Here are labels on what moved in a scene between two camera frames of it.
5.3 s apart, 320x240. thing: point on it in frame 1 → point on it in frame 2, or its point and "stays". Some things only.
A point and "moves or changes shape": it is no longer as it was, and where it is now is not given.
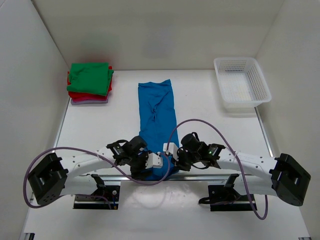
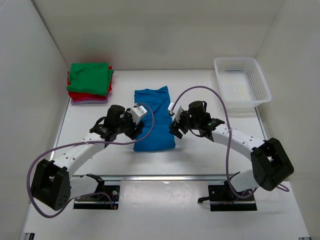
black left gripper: [136, 172] → [135, 132]
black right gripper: [179, 164] → [183, 114]
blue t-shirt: [158, 124] moves or changes shape
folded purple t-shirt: [98, 101] stays
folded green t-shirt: [90, 78] stays
